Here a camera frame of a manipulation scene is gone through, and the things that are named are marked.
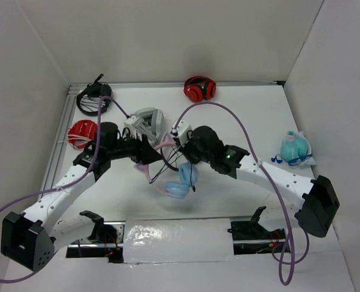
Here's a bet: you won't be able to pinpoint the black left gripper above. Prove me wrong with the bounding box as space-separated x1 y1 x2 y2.
107 130 163 165

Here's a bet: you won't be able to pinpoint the pink blue cat-ear headphones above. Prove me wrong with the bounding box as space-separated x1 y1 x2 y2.
134 133 199 199

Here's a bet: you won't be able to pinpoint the thin black headphone cable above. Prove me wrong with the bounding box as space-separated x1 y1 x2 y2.
149 145 199 192

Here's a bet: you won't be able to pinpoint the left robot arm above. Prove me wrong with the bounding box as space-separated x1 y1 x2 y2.
1 122 161 272

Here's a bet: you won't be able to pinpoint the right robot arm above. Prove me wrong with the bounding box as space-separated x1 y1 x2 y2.
171 124 340 238

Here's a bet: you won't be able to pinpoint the small black headphones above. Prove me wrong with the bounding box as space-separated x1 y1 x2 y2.
160 147 183 172

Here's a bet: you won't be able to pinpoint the grey white headphones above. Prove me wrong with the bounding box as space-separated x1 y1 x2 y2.
132 107 164 145

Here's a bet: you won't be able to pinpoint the red black headphones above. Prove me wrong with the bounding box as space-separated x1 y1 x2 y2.
183 75 217 103

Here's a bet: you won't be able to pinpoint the red white headphones left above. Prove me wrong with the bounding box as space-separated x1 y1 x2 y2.
67 119 97 150

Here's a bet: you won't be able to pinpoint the teal headphones in bag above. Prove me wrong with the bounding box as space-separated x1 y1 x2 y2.
270 131 317 167

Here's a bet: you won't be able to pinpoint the glossy white tape sheet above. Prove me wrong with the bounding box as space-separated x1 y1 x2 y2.
123 218 235 263

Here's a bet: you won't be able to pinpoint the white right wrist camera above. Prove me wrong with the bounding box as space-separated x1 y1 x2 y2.
170 120 192 146

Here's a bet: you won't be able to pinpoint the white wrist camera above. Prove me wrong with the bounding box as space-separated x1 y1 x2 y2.
170 120 192 146
124 115 144 137

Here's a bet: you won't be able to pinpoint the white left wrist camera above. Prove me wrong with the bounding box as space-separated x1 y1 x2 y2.
124 115 144 137

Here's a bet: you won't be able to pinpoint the black wired headphones far left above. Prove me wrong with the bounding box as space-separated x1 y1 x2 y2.
76 74 112 117

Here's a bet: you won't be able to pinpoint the aluminium frame rail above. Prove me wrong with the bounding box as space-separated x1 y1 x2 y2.
32 81 284 220

